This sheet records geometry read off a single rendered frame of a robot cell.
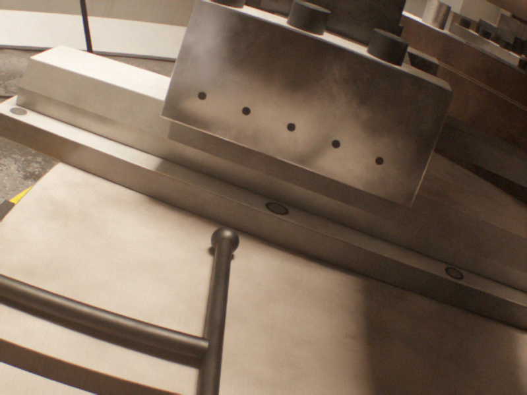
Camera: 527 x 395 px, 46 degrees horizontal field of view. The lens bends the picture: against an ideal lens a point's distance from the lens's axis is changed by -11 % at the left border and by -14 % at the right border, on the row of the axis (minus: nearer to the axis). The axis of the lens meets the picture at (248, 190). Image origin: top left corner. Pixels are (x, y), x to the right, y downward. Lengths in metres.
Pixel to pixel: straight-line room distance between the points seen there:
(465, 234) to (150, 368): 0.67
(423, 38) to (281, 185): 1.05
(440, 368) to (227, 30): 0.63
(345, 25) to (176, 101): 0.32
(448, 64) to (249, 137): 1.12
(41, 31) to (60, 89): 1.85
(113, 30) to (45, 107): 2.00
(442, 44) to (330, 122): 1.09
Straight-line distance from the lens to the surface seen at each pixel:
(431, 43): 2.15
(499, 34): 3.19
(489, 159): 1.26
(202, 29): 1.11
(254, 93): 1.11
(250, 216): 1.19
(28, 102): 1.35
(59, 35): 3.17
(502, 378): 1.12
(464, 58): 2.12
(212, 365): 0.81
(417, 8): 4.40
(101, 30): 3.28
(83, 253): 1.01
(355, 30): 1.18
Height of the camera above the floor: 0.84
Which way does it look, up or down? 23 degrees down
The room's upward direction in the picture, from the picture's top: 19 degrees clockwise
